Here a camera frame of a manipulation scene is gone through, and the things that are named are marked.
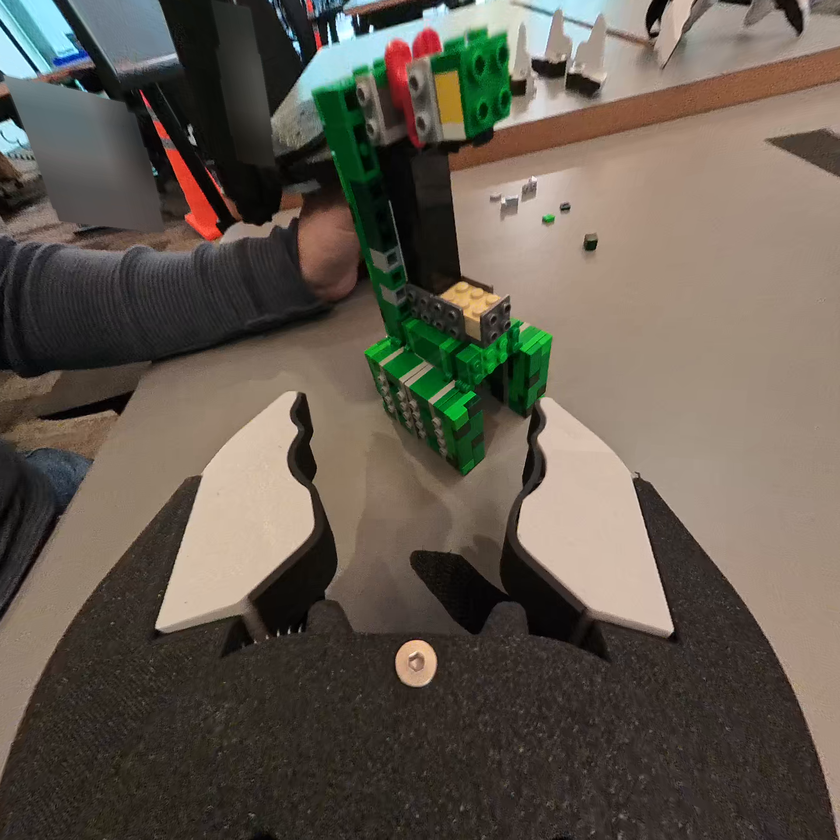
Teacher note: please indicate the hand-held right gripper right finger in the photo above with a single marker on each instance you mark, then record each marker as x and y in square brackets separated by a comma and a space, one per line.
[584, 531]

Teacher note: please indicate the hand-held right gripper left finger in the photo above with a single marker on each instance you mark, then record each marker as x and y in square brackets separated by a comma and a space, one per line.
[249, 525]

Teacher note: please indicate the green toy brick model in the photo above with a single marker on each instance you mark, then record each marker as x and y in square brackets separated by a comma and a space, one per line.
[426, 394]

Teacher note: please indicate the person's left forearm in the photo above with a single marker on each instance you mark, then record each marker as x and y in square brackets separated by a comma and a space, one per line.
[131, 295]

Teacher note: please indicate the grey desk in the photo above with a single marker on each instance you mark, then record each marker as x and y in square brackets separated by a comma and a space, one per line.
[656, 361]

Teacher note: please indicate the person's left hand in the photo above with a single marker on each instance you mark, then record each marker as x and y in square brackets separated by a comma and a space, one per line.
[328, 249]

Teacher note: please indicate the orange traffic cone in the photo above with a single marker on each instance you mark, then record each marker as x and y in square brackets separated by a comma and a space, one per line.
[197, 203]

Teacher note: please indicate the person's leg in jeans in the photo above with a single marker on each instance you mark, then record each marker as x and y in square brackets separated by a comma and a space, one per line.
[62, 476]

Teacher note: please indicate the person's dark sweater torso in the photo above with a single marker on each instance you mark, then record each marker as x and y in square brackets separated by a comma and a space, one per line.
[23, 525]

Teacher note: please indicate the row of grey wedge plates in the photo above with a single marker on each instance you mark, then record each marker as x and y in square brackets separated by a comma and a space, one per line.
[594, 49]

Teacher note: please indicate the grey table with wooden edge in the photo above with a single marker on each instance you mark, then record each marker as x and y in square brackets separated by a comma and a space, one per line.
[722, 72]

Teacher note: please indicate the grey bracket brick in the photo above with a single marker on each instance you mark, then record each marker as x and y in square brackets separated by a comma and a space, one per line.
[530, 188]

